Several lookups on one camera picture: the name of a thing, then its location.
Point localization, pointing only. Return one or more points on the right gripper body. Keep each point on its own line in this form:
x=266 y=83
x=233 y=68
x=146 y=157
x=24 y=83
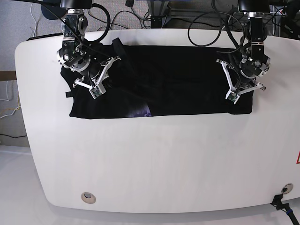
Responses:
x=93 y=73

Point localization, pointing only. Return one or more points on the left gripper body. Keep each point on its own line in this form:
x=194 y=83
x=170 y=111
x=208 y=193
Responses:
x=238 y=83

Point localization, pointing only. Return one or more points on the black T-shirt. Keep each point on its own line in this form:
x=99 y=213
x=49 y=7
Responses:
x=149 y=81

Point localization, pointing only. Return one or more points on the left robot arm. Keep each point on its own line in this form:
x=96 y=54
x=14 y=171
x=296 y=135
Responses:
x=248 y=61

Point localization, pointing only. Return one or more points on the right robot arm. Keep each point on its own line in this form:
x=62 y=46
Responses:
x=74 y=45

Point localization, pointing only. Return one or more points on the black flat bar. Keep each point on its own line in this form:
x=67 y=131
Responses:
x=45 y=36

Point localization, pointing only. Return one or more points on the dark round stand base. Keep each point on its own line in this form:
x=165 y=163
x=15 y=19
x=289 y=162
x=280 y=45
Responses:
x=52 y=12

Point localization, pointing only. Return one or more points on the red warning triangle sticker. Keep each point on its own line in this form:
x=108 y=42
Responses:
x=298 y=159

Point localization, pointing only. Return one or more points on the metal table grommet left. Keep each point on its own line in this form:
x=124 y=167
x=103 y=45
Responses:
x=88 y=198

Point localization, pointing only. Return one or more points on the metal table grommet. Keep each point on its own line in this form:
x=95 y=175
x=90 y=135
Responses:
x=287 y=188
x=88 y=198

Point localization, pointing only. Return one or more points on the metal table grommet right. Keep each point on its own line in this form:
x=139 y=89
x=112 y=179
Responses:
x=287 y=188

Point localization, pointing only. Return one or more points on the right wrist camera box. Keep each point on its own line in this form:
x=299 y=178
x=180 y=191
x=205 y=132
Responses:
x=97 y=91

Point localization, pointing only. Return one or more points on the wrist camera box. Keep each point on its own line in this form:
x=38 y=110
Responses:
x=97 y=91
x=232 y=96

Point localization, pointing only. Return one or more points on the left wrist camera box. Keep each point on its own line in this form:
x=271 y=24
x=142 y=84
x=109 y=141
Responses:
x=232 y=96

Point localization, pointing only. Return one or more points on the aluminium frame post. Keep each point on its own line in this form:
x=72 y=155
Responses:
x=159 y=13

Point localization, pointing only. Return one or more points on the black clamp with cable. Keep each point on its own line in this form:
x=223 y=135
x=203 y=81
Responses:
x=285 y=207

